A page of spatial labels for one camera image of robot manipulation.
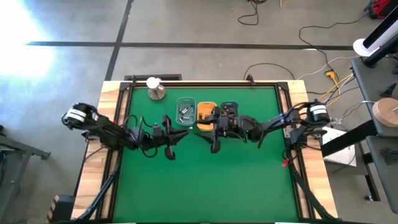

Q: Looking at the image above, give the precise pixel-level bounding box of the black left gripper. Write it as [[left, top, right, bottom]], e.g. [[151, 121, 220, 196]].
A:
[[145, 114, 190, 161]]

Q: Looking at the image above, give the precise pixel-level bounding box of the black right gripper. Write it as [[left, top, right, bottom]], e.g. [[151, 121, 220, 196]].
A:
[[193, 106, 243, 154]]

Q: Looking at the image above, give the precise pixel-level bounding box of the yellow plastic bin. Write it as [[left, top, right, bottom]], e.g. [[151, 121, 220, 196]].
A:
[[197, 101, 218, 132]]

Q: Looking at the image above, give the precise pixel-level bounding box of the blue-grey plastic bin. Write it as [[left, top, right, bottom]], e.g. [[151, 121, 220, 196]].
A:
[[219, 101, 240, 125]]

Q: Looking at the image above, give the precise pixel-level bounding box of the light teal plastic bin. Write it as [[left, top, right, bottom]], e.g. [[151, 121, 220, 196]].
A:
[[175, 96, 197, 128]]

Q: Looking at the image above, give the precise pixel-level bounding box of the green table mat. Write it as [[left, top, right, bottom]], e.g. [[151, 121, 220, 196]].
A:
[[112, 86, 299, 222]]

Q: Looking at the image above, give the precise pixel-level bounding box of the black floor vent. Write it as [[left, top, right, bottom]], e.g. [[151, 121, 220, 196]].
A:
[[124, 73, 183, 82]]

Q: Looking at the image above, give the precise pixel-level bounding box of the white box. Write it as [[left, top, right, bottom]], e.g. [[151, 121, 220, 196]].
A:
[[322, 126, 358, 167]]

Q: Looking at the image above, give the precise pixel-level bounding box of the black box with striped edge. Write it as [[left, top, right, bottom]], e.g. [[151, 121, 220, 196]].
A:
[[46, 195, 75, 224]]

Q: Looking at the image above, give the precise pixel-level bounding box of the black support bar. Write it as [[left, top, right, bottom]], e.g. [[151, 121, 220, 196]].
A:
[[320, 119, 379, 158]]

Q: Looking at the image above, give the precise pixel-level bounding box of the grey metal stand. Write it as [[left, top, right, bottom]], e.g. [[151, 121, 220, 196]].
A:
[[0, 133, 51, 224]]

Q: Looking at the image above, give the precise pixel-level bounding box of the grey side table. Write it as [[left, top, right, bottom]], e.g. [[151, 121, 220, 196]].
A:
[[351, 57, 398, 138], [366, 135, 398, 215]]

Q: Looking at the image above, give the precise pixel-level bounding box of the white tower fan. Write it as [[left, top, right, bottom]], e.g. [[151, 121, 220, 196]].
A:
[[353, 14, 398, 57]]

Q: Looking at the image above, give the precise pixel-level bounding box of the round wooden disc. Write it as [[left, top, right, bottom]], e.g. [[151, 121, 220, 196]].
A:
[[372, 98, 398, 128]]

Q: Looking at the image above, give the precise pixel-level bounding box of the black flat object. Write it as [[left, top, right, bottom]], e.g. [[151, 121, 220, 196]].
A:
[[379, 146, 398, 166]]

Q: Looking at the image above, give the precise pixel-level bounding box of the black triangular object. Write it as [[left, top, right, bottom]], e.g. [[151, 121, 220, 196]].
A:
[[379, 83, 397, 98]]

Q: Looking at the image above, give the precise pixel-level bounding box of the black cylindrical pole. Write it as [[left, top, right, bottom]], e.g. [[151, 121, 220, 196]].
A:
[[363, 34, 398, 68]]

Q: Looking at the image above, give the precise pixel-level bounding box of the red toolbox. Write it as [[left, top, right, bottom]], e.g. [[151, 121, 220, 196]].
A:
[[368, 0, 398, 20]]

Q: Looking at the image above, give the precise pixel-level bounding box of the black aluminium table frame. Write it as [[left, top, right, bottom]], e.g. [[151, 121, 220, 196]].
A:
[[74, 74, 340, 224]]

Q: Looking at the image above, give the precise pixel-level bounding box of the black floor cable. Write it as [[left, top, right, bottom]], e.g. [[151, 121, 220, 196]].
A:
[[243, 63, 296, 81], [238, 0, 268, 26], [298, 12, 371, 75]]

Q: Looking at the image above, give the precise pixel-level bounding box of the yellow extension cord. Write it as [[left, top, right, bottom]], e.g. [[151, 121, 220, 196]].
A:
[[310, 70, 354, 113]]

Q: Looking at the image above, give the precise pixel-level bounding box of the white floor cable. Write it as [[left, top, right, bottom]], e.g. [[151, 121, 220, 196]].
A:
[[297, 55, 360, 81]]

